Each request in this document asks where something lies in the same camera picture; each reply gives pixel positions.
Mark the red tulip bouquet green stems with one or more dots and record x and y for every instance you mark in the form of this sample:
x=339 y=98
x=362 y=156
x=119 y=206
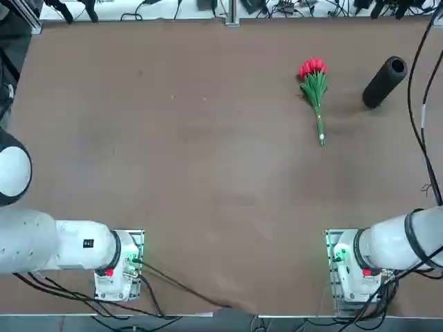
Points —
x=315 y=90

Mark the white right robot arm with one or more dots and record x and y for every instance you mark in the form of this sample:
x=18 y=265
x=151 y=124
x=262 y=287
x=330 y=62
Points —
x=391 y=238

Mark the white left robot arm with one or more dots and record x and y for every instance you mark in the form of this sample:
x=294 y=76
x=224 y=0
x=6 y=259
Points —
x=79 y=242

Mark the black cylindrical vase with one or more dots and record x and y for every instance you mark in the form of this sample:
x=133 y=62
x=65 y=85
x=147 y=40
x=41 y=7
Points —
x=382 y=84

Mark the dark grey power adapter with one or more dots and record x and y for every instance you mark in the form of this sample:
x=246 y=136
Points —
x=252 y=5

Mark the black box with red plugs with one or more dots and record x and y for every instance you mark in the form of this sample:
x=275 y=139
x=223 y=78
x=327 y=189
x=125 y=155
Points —
x=285 y=6

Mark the black stand leg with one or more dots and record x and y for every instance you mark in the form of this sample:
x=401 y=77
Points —
x=65 y=14
x=91 y=14

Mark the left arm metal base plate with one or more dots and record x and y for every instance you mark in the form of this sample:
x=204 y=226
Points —
x=138 y=238

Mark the aluminium post with bracket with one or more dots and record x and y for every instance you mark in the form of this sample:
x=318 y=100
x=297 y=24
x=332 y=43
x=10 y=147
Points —
x=232 y=17

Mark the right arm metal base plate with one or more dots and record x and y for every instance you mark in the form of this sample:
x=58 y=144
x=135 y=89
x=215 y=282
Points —
x=330 y=287

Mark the aluminium frame rail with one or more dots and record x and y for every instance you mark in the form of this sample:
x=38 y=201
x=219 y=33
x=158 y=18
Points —
x=33 y=20

